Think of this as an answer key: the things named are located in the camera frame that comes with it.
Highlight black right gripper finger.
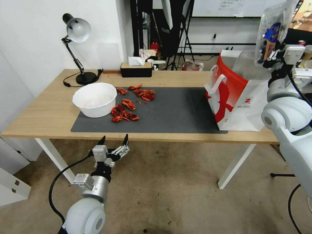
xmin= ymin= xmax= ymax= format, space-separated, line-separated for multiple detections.
xmin=263 ymin=59 xmax=277 ymax=71
xmin=267 ymin=49 xmax=281 ymax=62

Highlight red and white takeout bag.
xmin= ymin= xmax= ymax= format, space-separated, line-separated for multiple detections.
xmin=204 ymin=50 xmax=271 ymax=132

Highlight clear plastic bag blue contents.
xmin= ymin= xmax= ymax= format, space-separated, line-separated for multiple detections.
xmin=254 ymin=0 xmax=300 ymax=66

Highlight white round takeout container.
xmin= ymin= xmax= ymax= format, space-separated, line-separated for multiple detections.
xmin=72 ymin=82 xmax=117 ymax=118

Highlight red and white plastic bag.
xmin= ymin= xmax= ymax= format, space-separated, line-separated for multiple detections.
xmin=182 ymin=59 xmax=204 ymax=72

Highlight black tissue box wooden lid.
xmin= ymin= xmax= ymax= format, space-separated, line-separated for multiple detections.
xmin=120 ymin=56 xmax=153 ymax=78

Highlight white table leg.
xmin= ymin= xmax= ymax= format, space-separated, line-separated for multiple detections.
xmin=217 ymin=144 xmax=256 ymax=189
xmin=35 ymin=138 xmax=76 ymax=185

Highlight dark grey table mat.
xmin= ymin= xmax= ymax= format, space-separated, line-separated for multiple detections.
xmin=71 ymin=87 xmax=228 ymax=134

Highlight white whiteboard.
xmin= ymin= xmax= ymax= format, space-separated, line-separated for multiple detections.
xmin=192 ymin=0 xmax=268 ymax=18

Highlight black tripod stand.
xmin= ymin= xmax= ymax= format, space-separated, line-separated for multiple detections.
xmin=165 ymin=0 xmax=195 ymax=71

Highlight white cabinet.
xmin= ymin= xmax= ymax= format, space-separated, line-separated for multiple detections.
xmin=0 ymin=136 xmax=32 ymax=208

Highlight cardboard box red tape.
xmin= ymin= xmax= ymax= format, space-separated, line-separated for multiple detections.
xmin=139 ymin=48 xmax=157 ymax=61

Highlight black floor stand base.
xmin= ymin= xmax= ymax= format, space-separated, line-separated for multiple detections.
xmin=270 ymin=172 xmax=296 ymax=178

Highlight red fire extinguisher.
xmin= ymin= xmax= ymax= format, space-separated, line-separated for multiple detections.
xmin=150 ymin=41 xmax=159 ymax=58

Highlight white softbox light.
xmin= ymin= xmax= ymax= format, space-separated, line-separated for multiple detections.
xmin=161 ymin=0 xmax=174 ymax=29

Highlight black desk lamp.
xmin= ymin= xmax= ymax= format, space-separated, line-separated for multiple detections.
xmin=61 ymin=13 xmax=98 ymax=86

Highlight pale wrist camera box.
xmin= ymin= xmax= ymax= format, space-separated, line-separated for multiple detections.
xmin=92 ymin=145 xmax=109 ymax=162
xmin=284 ymin=45 xmax=306 ymax=64

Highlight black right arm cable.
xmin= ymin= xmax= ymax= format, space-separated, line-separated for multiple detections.
xmin=279 ymin=51 xmax=312 ymax=108

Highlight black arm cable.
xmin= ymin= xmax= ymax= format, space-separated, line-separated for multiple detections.
xmin=279 ymin=51 xmax=312 ymax=108
xmin=48 ymin=152 xmax=97 ymax=229

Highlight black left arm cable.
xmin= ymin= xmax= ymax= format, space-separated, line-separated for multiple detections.
xmin=48 ymin=152 xmax=97 ymax=229

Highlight black lamp cable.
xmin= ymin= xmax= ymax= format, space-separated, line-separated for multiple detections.
xmin=63 ymin=72 xmax=82 ymax=88

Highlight black floor cable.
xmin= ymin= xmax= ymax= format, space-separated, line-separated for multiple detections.
xmin=287 ymin=184 xmax=303 ymax=234

